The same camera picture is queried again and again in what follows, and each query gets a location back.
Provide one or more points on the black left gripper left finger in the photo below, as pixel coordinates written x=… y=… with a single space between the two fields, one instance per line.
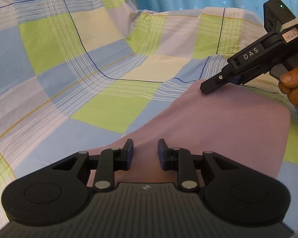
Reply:
x=61 y=190

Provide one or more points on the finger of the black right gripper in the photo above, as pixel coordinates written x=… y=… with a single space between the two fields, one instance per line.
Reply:
x=229 y=190

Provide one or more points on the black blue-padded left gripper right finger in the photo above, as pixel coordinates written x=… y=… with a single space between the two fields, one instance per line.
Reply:
x=217 y=82

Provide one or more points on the pink garment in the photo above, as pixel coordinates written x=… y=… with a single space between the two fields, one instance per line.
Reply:
x=234 y=122

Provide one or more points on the plaid pastel bed sheet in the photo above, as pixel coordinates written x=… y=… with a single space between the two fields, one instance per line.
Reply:
x=59 y=58

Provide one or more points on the black camera module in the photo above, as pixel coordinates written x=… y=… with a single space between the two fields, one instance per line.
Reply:
x=276 y=14

